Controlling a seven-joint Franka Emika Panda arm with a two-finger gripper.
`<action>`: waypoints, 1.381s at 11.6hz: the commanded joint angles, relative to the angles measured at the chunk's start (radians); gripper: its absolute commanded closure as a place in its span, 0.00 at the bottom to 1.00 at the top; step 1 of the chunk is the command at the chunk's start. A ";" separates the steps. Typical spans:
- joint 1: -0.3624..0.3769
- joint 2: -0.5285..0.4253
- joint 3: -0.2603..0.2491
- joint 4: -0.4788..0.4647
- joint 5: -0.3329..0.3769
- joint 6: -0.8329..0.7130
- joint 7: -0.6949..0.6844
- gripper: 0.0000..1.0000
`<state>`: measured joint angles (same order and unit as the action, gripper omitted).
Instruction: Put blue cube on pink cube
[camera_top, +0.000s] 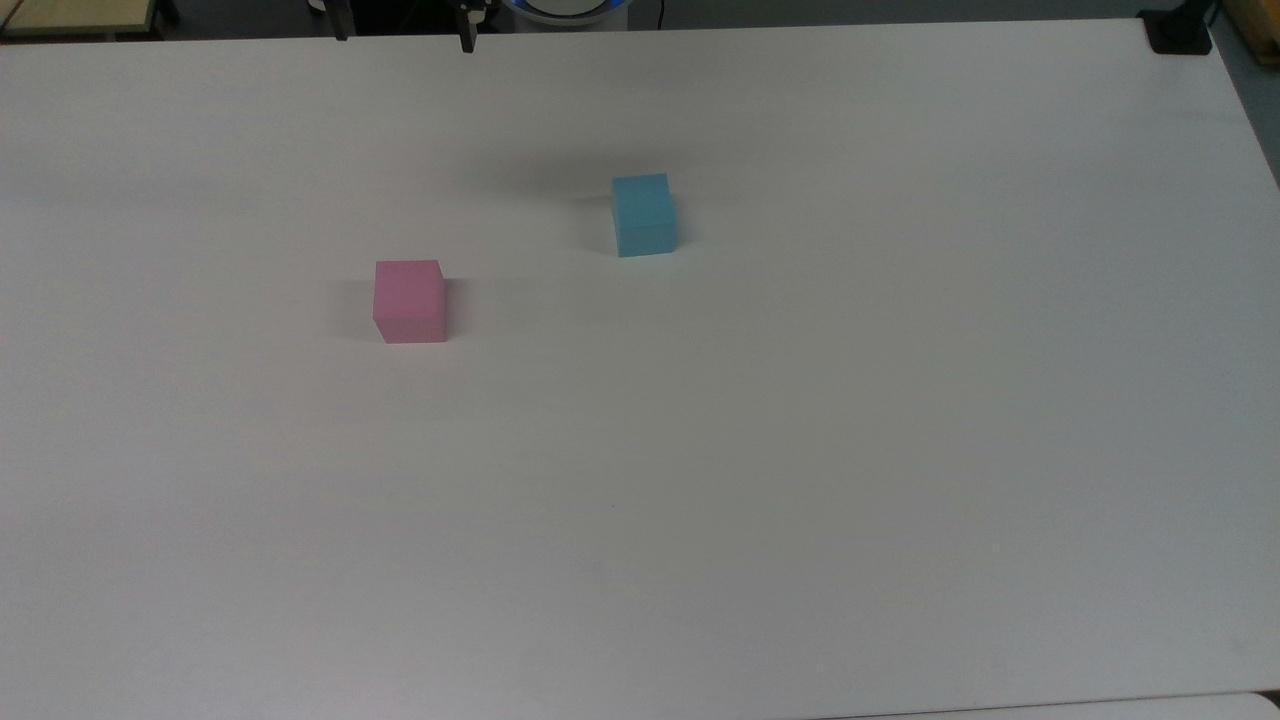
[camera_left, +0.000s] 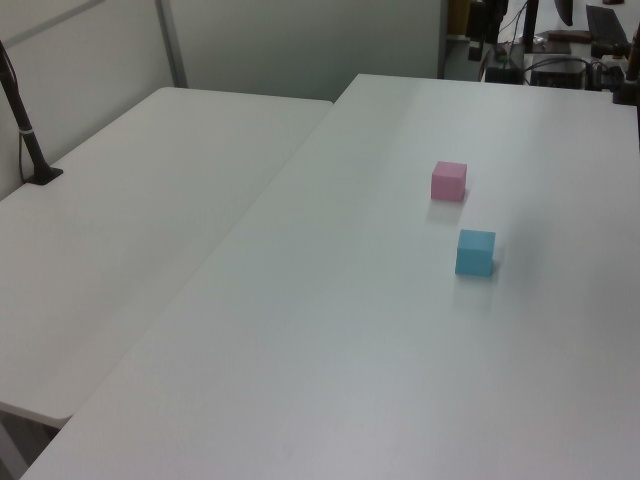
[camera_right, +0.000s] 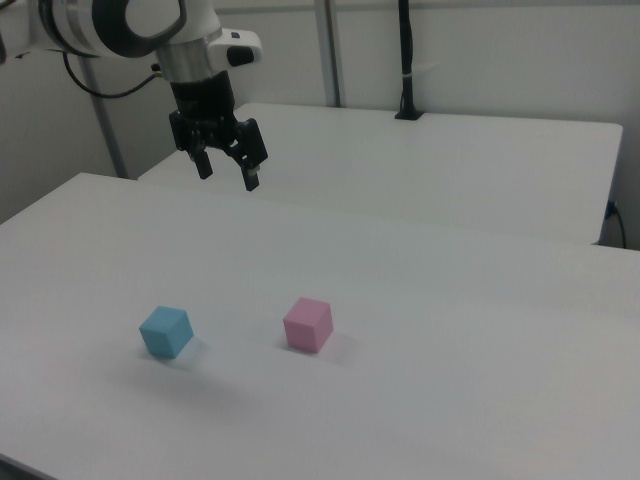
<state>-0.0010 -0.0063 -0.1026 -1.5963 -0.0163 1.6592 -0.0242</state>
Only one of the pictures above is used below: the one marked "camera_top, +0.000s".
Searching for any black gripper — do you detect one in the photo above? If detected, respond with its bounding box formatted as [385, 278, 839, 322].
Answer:
[306, 0, 493, 54]

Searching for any blue cube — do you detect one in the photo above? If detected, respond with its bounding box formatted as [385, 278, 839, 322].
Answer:
[611, 173, 679, 258]

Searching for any pink cube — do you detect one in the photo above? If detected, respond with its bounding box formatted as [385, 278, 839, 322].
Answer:
[373, 259, 448, 345]

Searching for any light wooden table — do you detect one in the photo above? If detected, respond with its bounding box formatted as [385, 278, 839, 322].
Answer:
[0, 0, 169, 42]

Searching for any wooden board edge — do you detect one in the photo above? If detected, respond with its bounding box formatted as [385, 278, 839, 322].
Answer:
[1215, 0, 1280, 73]

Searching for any black clamp mount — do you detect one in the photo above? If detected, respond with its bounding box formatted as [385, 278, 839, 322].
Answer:
[1138, 0, 1221, 56]

